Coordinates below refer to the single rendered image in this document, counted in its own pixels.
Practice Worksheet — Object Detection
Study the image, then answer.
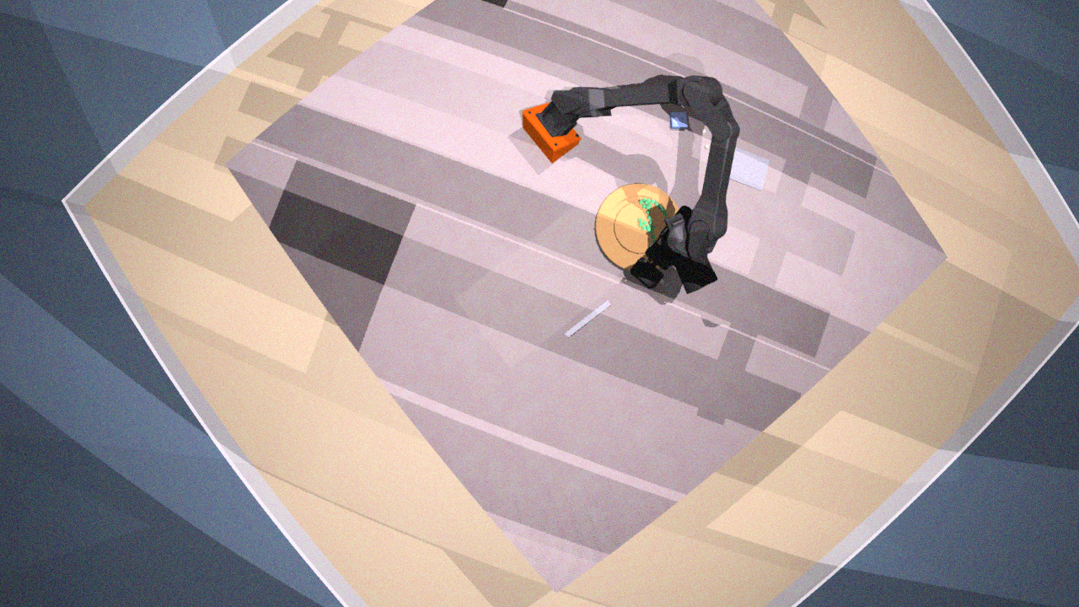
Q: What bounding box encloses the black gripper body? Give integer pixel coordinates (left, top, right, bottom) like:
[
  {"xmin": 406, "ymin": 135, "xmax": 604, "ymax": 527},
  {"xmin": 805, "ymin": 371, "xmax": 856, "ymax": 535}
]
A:
[{"xmin": 631, "ymin": 206, "xmax": 693, "ymax": 288}]

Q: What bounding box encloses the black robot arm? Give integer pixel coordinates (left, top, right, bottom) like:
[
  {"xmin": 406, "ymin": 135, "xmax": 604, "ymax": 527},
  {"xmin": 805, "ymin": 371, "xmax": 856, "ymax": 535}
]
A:
[{"xmin": 535, "ymin": 75, "xmax": 740, "ymax": 294}]

